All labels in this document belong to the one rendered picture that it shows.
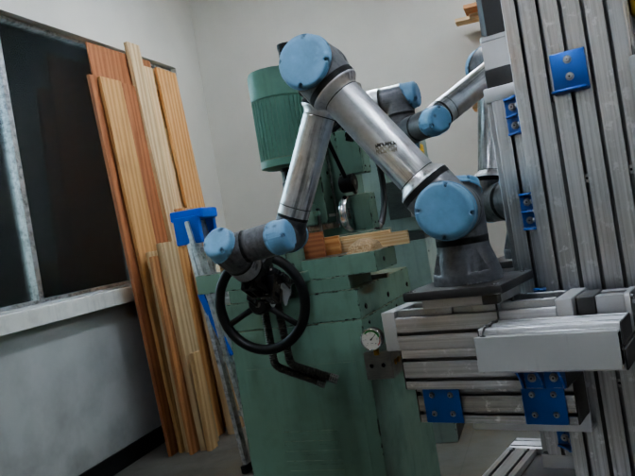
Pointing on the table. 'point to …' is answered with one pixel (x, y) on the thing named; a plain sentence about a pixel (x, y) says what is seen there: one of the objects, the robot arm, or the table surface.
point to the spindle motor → (274, 117)
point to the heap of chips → (364, 246)
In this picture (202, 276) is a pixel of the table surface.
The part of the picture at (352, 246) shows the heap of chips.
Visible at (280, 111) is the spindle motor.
